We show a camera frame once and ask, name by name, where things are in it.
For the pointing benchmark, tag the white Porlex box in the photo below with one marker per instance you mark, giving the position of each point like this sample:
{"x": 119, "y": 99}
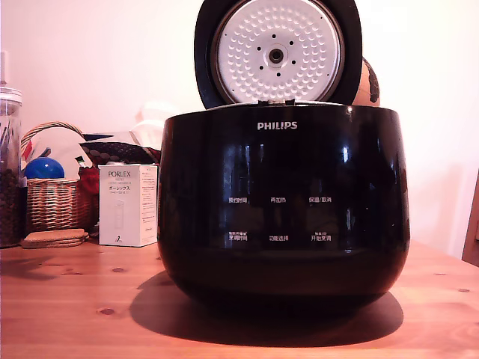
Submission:
{"x": 123, "y": 209}

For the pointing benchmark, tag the woven wicker basket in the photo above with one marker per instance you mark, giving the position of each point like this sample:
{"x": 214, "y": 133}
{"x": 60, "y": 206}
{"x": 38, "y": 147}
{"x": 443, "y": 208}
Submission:
{"x": 52, "y": 202}

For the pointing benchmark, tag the dark patterned cloth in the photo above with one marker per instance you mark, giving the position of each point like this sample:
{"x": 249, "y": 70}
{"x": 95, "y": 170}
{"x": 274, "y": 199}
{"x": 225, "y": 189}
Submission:
{"x": 112, "y": 149}

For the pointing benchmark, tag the white crumpled bag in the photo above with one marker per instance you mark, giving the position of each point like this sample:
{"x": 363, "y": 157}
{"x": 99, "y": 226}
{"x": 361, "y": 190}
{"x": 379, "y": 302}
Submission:
{"x": 149, "y": 123}

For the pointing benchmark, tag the glass jar with coffee beans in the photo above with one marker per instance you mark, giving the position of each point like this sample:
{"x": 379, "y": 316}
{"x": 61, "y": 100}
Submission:
{"x": 11, "y": 205}

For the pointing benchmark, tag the black Philips rice cooker body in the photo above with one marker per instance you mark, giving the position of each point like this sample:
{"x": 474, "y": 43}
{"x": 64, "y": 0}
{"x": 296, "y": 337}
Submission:
{"x": 280, "y": 168}

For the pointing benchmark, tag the cork coaster stack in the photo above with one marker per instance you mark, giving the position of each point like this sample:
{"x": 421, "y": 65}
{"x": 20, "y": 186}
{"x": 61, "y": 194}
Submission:
{"x": 52, "y": 239}

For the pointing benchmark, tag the red fabric item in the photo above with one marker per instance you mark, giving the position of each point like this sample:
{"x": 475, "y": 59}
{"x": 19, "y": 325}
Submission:
{"x": 88, "y": 179}

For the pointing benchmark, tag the blue ball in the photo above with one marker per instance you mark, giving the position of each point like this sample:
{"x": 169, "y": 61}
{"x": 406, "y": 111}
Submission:
{"x": 43, "y": 168}

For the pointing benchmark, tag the orange globe with dark patches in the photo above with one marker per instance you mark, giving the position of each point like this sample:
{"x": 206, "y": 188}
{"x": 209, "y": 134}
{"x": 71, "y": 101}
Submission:
{"x": 368, "y": 86}

